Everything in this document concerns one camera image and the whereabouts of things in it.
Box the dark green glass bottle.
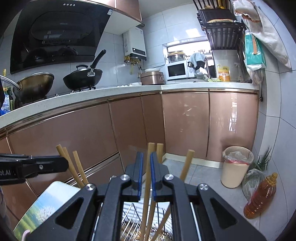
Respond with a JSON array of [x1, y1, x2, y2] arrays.
[[7, 86, 16, 111]]

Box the beige trash bin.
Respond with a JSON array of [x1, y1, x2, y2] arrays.
[[221, 146, 254, 189]]

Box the white hanging plastic bags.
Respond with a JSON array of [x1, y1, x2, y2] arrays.
[[232, 0, 292, 69]]

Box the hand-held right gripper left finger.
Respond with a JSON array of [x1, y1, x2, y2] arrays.
[[27, 152, 144, 241]]

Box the white microwave oven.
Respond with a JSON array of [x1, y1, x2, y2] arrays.
[[166, 61, 197, 81]]

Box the clear plastic bag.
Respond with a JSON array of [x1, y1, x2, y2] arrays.
[[242, 168, 265, 200]]

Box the white water heater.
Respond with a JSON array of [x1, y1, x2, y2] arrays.
[[123, 26, 147, 61]]

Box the steel pot with lid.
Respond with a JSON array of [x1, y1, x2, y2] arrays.
[[168, 51, 188, 64]]

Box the bronze wok with steel handle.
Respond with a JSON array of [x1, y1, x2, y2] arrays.
[[0, 72, 55, 103]]

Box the grey blue cloth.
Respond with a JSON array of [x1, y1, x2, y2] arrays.
[[188, 52, 207, 70]]

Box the teal paper bag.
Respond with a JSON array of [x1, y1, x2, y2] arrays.
[[245, 31, 267, 70]]

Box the long bamboo chopstick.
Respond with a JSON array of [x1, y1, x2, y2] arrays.
[[141, 142, 155, 241]]

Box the brown upper wall cabinet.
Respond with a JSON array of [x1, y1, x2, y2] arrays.
[[115, 0, 142, 24]]

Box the green onions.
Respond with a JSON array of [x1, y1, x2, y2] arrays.
[[252, 146, 272, 172]]

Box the gas stove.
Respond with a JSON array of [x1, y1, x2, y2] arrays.
[[44, 85, 97, 98]]

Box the brown kitchen base cabinets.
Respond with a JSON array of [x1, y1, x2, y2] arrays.
[[0, 89, 259, 230]]

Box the white kitchen countertop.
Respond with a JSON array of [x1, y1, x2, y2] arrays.
[[0, 82, 260, 130]]

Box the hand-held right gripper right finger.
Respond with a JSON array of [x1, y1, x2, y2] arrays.
[[150, 152, 267, 241]]

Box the brown rice cooker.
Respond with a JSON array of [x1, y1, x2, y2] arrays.
[[139, 71, 165, 86]]

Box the black range hood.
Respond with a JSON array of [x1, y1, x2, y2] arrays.
[[10, 0, 116, 75]]

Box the bunch of bamboo chopsticks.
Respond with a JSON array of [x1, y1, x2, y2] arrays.
[[56, 143, 195, 241]]

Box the amber cooking oil bottle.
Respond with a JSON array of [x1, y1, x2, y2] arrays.
[[244, 173, 278, 219]]

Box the black dish rack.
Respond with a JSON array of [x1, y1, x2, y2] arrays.
[[193, 0, 247, 51]]

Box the blue white seasoning bag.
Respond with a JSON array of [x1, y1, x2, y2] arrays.
[[0, 95, 11, 116]]

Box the metal wire utensil holder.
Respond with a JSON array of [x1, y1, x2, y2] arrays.
[[96, 200, 178, 241]]

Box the black wok with lid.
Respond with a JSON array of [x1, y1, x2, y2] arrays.
[[63, 49, 107, 90]]

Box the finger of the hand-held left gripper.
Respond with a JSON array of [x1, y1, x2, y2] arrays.
[[22, 156, 69, 179]]

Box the kitchen window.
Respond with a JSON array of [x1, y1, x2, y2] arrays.
[[162, 40, 212, 61]]

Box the yellow detergent bottle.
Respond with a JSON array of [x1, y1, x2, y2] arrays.
[[217, 65, 231, 82]]

